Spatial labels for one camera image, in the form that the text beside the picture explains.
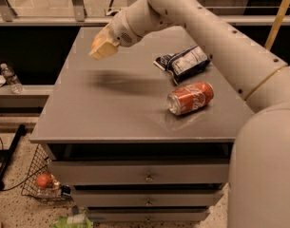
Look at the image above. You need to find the red soda can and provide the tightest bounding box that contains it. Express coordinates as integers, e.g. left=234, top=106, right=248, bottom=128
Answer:
left=167, top=82, right=214, bottom=116

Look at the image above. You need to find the blue white chip bag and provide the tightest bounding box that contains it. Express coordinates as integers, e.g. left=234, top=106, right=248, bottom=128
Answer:
left=153, top=46, right=210, bottom=85

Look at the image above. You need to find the black cable on floor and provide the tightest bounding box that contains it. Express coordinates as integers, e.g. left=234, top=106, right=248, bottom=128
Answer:
left=0, top=117, right=49, bottom=193

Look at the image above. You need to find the grey drawer cabinet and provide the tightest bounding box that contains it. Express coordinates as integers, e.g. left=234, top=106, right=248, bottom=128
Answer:
left=31, top=28, right=252, bottom=211

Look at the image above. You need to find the red apple in basket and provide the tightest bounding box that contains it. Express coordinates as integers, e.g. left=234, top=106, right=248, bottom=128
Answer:
left=35, top=173, right=51, bottom=188

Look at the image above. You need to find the grey drawer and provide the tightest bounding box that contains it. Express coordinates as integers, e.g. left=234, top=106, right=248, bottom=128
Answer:
left=72, top=189, right=223, bottom=207
left=87, top=209, right=209, bottom=222
left=48, top=161, right=228, bottom=185

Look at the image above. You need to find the middle grey drawer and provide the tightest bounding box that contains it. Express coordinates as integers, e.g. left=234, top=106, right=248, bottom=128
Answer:
left=72, top=189, right=223, bottom=207

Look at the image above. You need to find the black wire basket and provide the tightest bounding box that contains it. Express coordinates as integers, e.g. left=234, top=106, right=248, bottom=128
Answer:
left=21, top=145, right=71, bottom=203

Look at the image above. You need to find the clear plastic water bottle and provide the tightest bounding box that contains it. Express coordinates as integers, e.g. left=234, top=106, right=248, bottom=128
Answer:
left=0, top=63, right=23, bottom=94

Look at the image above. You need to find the top grey drawer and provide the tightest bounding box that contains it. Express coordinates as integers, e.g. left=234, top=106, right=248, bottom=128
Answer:
left=48, top=161, right=228, bottom=185

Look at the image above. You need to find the black metal stand leg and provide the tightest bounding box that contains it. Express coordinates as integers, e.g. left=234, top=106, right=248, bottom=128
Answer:
left=0, top=124, right=27, bottom=191

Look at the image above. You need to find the green white packet on floor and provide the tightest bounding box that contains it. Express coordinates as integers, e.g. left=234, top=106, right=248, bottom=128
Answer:
left=50, top=214, right=93, bottom=228

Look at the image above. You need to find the bottom grey drawer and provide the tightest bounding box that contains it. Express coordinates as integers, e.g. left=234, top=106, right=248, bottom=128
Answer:
left=87, top=209, right=209, bottom=222

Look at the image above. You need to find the orange fruit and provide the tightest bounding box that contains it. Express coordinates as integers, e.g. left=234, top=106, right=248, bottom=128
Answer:
left=91, top=38, right=102, bottom=48

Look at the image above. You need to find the grey metal rail frame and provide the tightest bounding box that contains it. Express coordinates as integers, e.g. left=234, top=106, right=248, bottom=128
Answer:
left=0, top=0, right=282, bottom=26

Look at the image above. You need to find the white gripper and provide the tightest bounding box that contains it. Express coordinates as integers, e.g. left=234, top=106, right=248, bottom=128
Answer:
left=89, top=9, right=142, bottom=61

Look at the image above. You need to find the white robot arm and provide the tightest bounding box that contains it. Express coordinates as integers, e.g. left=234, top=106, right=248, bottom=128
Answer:
left=90, top=0, right=290, bottom=228

